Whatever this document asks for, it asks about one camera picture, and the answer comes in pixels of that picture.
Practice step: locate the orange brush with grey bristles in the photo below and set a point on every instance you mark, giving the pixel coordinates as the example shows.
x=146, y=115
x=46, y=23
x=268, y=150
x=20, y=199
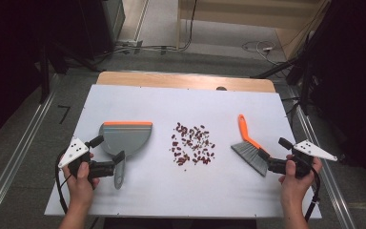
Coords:
x=251, y=152

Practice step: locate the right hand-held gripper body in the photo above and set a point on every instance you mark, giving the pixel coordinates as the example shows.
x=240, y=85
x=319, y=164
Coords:
x=314, y=151

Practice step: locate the aluminium floor rail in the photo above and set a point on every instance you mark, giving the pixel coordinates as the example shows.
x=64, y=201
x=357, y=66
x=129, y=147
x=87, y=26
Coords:
x=19, y=152
x=333, y=187

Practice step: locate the person's left hand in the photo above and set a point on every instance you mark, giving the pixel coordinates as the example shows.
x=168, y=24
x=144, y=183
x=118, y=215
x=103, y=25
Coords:
x=81, y=191

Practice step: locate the black curtain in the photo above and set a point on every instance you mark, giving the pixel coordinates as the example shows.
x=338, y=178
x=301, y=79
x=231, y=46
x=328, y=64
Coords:
x=355, y=79
x=9, y=47

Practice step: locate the pile of red beans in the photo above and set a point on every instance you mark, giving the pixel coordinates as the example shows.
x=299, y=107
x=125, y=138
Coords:
x=192, y=144

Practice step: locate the wooden table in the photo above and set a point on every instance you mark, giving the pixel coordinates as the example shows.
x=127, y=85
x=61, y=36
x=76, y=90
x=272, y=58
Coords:
x=171, y=79

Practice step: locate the person's right hand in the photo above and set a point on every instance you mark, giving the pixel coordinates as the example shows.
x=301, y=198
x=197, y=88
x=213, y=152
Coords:
x=297, y=187

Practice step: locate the grey power strip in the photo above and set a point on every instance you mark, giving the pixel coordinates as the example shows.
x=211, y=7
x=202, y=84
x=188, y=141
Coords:
x=129, y=43

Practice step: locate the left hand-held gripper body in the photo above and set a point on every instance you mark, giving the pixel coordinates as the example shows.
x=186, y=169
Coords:
x=73, y=152

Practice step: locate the light wooden furniture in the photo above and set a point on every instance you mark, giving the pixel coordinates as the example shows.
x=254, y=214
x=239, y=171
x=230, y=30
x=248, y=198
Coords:
x=235, y=19

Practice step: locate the black metal stand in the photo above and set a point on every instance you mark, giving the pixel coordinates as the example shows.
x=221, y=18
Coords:
x=44, y=76
x=276, y=68

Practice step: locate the grey dustpan with orange lip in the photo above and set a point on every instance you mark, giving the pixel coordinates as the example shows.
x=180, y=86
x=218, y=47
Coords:
x=127, y=138

